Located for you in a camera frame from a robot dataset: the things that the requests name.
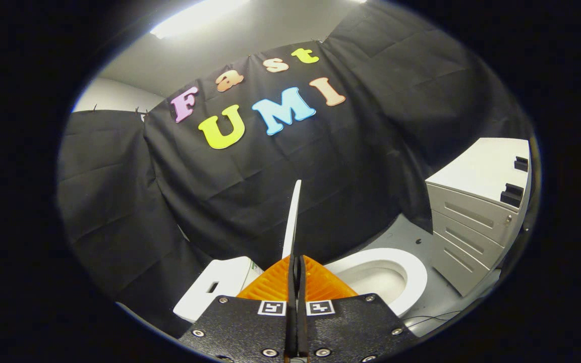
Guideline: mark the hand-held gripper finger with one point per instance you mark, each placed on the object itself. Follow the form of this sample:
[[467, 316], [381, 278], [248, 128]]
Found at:
[[291, 292], [302, 292]]

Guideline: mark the white toilet lid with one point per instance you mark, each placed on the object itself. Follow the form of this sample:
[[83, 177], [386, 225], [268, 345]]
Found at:
[[293, 222]]

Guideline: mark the white toilet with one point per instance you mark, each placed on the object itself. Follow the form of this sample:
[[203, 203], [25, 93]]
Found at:
[[230, 277]]

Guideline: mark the white toilet seat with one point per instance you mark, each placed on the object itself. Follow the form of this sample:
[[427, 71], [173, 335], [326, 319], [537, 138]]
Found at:
[[414, 275]]

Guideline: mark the black backdrop cloth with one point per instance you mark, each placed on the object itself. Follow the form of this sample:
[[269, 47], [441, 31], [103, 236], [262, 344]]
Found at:
[[250, 191]]

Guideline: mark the white drawer cabinet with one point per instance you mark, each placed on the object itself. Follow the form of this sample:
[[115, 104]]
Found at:
[[472, 227]]

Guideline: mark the large ceiling light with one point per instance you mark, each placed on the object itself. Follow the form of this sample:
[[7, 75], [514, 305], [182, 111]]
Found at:
[[194, 17]]

